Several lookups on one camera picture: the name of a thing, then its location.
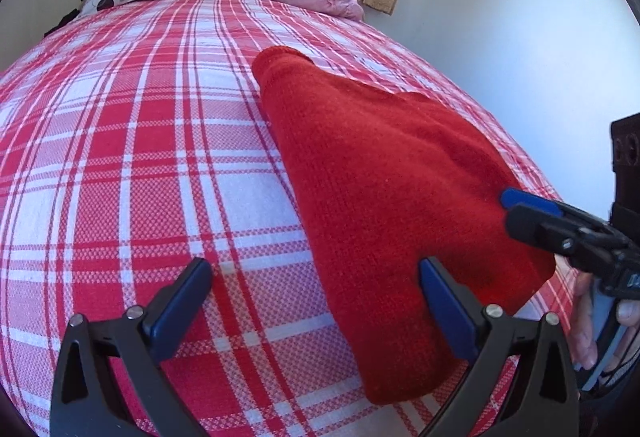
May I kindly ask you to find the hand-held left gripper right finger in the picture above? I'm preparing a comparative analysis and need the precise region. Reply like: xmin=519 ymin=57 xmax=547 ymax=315
xmin=419 ymin=257 xmax=581 ymax=437

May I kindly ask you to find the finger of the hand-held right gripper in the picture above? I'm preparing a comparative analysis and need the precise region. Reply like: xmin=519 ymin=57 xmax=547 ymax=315
xmin=506 ymin=204 xmax=601 ymax=268
xmin=500 ymin=188 xmax=613 ymax=238

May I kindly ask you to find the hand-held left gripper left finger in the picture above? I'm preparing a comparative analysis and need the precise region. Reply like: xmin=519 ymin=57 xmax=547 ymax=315
xmin=50 ymin=257 xmax=213 ymax=437

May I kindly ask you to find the red knit sweater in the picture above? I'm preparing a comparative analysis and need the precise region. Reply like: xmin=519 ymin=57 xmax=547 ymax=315
xmin=251 ymin=46 xmax=557 ymax=405

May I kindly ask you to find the person's right hand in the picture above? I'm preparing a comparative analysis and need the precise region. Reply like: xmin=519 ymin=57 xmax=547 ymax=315
xmin=570 ymin=267 xmax=640 ymax=373

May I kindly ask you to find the dark furniture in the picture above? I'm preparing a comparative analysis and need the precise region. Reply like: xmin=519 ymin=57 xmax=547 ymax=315
xmin=609 ymin=114 xmax=640 ymax=224

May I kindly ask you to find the red plaid blanket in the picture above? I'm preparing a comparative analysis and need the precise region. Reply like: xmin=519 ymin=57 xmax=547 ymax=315
xmin=0 ymin=0 xmax=583 ymax=437

